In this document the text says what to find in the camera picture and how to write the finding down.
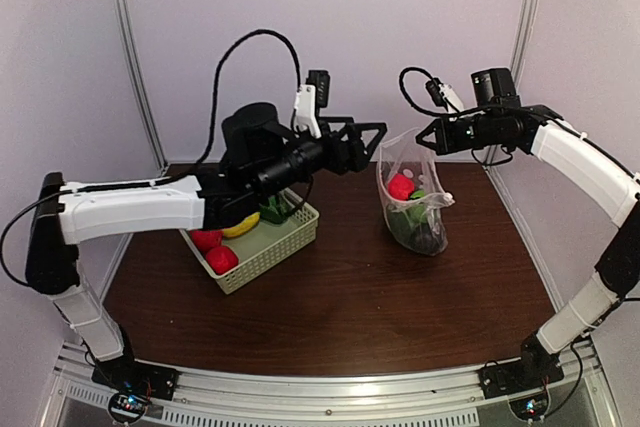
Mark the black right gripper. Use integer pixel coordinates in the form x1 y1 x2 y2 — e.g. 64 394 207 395
417 110 503 155

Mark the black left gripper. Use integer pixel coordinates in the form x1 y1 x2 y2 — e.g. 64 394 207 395
254 116 388 199

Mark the red toy tomato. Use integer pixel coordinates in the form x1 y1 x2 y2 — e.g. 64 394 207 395
387 173 415 201

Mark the clear zip top bag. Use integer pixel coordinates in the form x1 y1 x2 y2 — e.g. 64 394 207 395
376 128 455 256

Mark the green toy cucumber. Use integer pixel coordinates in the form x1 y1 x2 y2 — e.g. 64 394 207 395
388 189 432 231

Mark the green toy bell pepper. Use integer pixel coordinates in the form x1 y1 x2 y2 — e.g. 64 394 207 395
260 193 294 225

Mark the purple toy eggplant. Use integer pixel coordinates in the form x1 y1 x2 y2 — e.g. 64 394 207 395
408 229 448 256

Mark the yellow toy corn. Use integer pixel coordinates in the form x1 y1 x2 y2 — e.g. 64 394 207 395
222 212 260 239

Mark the red toy strawberry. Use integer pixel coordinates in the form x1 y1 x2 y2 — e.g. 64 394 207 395
205 245 239 276

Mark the red toy apple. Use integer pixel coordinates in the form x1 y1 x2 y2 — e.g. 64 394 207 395
189 230 223 254

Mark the green toy cabbage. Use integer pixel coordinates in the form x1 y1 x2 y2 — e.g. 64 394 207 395
388 212 414 239

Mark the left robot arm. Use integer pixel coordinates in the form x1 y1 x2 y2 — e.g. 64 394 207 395
25 103 387 391

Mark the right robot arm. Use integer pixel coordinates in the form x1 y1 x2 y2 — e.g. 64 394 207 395
416 67 639 389

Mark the green plastic basket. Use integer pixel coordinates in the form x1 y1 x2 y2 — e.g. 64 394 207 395
180 202 320 294

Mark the right circuit board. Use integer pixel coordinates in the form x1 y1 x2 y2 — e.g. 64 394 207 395
509 394 549 422

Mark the circuit board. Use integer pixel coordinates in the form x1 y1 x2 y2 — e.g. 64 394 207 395
509 394 549 422
107 392 151 424

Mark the left circuit board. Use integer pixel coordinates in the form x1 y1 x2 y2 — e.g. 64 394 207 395
107 392 151 424

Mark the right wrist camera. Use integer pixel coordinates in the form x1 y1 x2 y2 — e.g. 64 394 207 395
425 77 465 114

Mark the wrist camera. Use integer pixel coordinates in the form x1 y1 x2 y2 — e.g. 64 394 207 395
425 77 465 114
290 70 331 139

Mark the black right camera cable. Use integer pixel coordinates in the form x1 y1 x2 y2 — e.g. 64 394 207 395
398 65 521 168

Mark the black camera cable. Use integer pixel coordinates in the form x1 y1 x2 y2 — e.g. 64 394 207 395
398 65 521 168
0 30 314 286

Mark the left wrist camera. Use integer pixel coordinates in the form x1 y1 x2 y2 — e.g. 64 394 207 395
290 70 331 139

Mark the black left camera cable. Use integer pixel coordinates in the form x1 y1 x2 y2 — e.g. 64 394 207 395
0 30 314 286

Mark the right aluminium corner post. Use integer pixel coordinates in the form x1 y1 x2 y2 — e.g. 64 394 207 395
482 0 546 178

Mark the aluminium corner post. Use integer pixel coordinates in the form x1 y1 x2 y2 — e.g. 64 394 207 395
113 0 168 170
482 0 546 178

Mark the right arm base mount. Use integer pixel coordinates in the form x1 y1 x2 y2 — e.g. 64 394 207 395
478 358 564 399

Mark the left aluminium corner post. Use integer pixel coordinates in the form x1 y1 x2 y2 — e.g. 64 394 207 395
113 0 168 170

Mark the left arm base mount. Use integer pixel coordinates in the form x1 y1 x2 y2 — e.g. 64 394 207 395
91 357 179 400

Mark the aluminium front frame rail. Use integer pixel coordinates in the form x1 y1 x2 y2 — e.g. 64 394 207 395
49 341 609 427

